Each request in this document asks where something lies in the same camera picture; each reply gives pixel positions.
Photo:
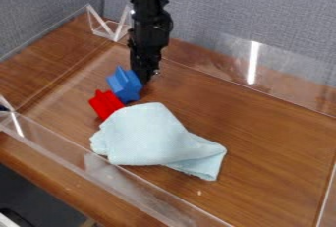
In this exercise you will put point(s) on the blue plastic block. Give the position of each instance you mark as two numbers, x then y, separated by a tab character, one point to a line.
124	85

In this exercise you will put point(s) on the clear acrylic corner bracket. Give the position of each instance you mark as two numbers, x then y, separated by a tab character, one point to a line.
110	30

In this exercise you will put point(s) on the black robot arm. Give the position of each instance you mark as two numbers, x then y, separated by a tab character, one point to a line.
153	6

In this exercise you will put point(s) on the red plastic block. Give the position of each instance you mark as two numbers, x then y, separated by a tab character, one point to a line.
105	103

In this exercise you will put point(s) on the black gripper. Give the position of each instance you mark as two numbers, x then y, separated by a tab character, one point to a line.
148	37

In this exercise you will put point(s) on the clear acrylic enclosure wall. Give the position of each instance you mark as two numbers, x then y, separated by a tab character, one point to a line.
260	100

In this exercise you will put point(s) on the light blue cloth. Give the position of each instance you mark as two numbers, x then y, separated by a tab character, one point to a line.
142	135

